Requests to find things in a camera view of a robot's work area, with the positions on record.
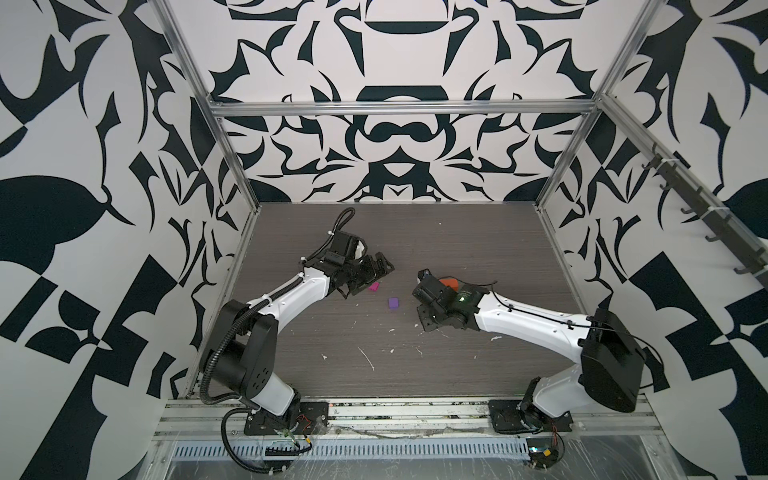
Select red rectangular block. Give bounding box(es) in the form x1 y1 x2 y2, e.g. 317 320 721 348
439 277 459 291

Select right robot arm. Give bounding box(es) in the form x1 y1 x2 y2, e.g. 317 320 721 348
413 269 646 433

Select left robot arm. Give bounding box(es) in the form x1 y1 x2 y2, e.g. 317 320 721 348
199 231 395 417

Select green circuit board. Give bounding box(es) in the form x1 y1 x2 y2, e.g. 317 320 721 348
526 437 563 471

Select white slotted cable duct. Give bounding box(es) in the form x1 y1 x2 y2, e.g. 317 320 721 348
172 437 530 461

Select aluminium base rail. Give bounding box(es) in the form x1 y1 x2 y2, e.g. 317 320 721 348
152 397 663 440

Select left arm black hose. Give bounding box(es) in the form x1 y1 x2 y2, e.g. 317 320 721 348
199 207 356 475

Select black wall hook rack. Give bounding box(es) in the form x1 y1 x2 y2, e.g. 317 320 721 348
643 143 767 290

